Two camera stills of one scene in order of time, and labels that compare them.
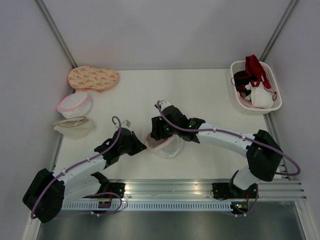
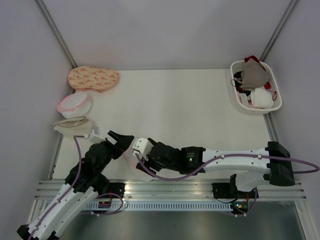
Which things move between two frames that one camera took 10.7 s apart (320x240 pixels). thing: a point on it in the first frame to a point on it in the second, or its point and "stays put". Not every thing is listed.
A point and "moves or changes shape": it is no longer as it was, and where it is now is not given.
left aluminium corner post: [56, 32] stays put
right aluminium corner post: [278, 29] stays put
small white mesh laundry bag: [75, 105] stays put
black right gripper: [157, 124] to [146, 164]
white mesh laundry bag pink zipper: [168, 147] moves or changes shape
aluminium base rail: [267, 189] stays put
